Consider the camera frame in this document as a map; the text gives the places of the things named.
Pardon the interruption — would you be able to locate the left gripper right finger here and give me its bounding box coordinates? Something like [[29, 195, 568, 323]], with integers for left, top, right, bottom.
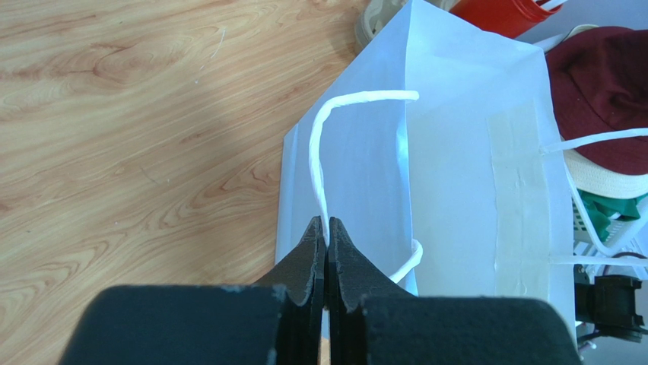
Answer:
[[328, 218, 580, 364]]

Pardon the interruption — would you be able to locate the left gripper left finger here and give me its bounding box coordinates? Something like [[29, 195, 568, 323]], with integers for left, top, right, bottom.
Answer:
[[60, 217, 326, 364]]

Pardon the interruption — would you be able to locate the white paper bag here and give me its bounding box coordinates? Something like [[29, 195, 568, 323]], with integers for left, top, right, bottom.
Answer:
[[275, 0, 648, 340]]

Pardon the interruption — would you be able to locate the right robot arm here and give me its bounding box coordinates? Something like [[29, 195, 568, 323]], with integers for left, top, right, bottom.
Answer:
[[574, 252, 647, 353]]

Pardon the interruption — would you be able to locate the green cloth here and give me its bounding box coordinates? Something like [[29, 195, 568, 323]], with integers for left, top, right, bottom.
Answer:
[[578, 190, 647, 242]]

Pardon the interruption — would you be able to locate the white plastic basket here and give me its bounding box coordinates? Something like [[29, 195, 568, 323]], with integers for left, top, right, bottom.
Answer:
[[541, 24, 647, 256]]

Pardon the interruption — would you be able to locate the bottom pulp cup carrier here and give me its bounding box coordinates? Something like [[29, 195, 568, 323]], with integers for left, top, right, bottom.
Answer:
[[354, 1, 475, 59]]

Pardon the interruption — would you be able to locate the red cup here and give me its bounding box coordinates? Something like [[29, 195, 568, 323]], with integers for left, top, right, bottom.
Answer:
[[449, 0, 562, 39]]

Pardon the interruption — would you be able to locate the maroon bucket hat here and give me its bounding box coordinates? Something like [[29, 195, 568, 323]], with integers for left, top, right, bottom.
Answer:
[[545, 24, 647, 199]]

